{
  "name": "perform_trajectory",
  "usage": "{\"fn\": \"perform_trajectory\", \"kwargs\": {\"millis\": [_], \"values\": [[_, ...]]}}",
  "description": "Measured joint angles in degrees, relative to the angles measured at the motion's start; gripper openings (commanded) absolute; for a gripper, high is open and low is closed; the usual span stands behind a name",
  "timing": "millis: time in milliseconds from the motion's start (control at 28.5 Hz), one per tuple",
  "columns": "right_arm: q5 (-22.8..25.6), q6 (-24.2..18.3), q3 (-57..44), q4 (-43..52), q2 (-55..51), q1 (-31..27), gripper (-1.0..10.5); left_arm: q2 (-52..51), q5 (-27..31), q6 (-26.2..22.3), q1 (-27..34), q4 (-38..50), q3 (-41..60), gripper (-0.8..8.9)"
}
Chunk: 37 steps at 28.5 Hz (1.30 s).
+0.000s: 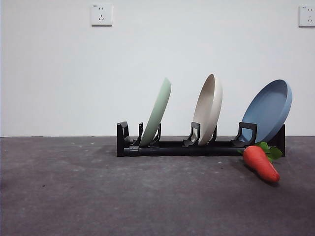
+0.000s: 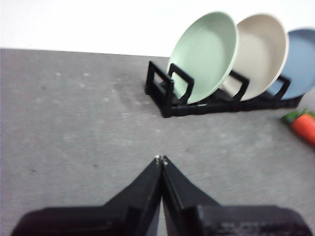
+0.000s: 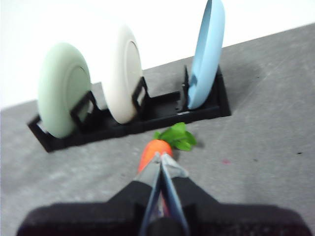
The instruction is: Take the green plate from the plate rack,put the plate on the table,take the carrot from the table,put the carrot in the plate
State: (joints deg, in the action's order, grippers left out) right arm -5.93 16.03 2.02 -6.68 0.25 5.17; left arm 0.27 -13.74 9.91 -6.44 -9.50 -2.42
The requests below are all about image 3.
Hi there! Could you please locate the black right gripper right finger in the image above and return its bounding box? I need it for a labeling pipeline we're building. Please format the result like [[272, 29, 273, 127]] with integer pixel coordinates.
[[160, 152, 220, 236]]

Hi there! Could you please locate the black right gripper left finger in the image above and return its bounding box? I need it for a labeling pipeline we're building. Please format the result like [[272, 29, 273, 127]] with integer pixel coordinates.
[[105, 151, 162, 236]]

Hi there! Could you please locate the orange toy carrot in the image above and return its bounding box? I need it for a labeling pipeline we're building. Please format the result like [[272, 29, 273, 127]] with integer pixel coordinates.
[[137, 122, 197, 174]]

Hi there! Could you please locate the green plate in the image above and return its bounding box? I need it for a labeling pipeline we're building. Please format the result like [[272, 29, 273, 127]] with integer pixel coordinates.
[[37, 42, 92, 138]]

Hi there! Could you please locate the black plate rack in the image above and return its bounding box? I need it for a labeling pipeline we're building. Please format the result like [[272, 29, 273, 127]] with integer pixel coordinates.
[[27, 65, 232, 153]]

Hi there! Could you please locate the white plate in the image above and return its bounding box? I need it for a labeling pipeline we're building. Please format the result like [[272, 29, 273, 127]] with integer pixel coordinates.
[[101, 24, 143, 125]]

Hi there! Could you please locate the blue plate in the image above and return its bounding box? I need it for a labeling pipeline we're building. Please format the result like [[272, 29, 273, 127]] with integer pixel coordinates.
[[187, 0, 225, 109]]

